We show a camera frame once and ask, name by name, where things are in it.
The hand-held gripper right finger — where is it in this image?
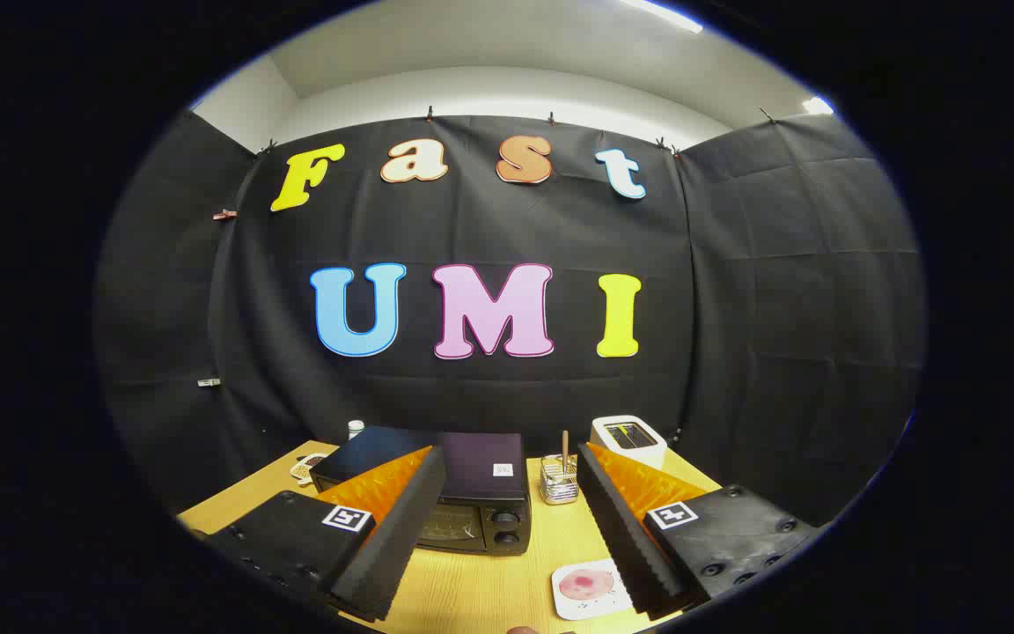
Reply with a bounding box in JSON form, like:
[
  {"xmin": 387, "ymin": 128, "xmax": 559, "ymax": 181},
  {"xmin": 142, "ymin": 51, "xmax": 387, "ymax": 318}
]
[{"xmin": 577, "ymin": 442, "xmax": 821, "ymax": 619}]

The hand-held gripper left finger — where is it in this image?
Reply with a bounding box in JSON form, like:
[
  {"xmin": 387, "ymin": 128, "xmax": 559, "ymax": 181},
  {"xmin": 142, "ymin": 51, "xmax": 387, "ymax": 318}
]
[{"xmin": 205, "ymin": 445, "xmax": 447, "ymax": 623}]

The pink ham slice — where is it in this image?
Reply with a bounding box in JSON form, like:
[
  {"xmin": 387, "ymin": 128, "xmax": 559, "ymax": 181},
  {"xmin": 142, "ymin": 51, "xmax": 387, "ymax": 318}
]
[{"xmin": 559, "ymin": 569, "xmax": 618, "ymax": 601}]

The white square plate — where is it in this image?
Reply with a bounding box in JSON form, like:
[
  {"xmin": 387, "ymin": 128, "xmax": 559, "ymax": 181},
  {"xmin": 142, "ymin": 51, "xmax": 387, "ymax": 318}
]
[{"xmin": 551, "ymin": 558, "xmax": 636, "ymax": 621}]

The black toaster oven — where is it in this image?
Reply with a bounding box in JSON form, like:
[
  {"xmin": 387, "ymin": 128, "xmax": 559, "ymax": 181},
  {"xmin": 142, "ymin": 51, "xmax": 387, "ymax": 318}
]
[{"xmin": 310, "ymin": 426, "xmax": 533, "ymax": 557}]

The cream pop-up toaster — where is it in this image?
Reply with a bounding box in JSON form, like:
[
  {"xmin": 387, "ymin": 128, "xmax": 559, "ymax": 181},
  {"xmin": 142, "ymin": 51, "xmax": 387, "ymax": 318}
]
[{"xmin": 591, "ymin": 416, "xmax": 668, "ymax": 470}]

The wire mesh holder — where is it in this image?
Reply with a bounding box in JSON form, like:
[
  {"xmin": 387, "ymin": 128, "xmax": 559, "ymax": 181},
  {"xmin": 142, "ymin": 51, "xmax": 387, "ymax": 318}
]
[{"xmin": 540, "ymin": 453, "xmax": 580, "ymax": 505}]

